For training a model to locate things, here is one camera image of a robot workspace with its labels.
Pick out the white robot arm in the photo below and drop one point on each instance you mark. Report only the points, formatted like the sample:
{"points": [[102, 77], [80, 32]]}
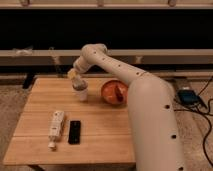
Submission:
{"points": [[156, 140]]}

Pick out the orange plate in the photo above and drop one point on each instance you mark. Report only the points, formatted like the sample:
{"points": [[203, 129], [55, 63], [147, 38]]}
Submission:
{"points": [[114, 92]]}

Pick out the long wooden beam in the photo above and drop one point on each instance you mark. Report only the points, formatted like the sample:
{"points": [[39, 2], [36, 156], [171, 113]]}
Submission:
{"points": [[48, 57]]}

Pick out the black remote control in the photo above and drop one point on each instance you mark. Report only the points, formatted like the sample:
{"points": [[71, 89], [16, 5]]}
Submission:
{"points": [[74, 132]]}

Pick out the blue power adapter box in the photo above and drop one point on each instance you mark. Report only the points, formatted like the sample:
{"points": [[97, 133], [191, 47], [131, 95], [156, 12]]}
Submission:
{"points": [[187, 97]]}

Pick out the wooden table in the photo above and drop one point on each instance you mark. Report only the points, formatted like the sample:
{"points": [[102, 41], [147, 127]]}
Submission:
{"points": [[105, 137]]}

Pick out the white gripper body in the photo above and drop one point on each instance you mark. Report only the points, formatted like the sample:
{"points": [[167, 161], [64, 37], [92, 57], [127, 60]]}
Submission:
{"points": [[79, 67]]}

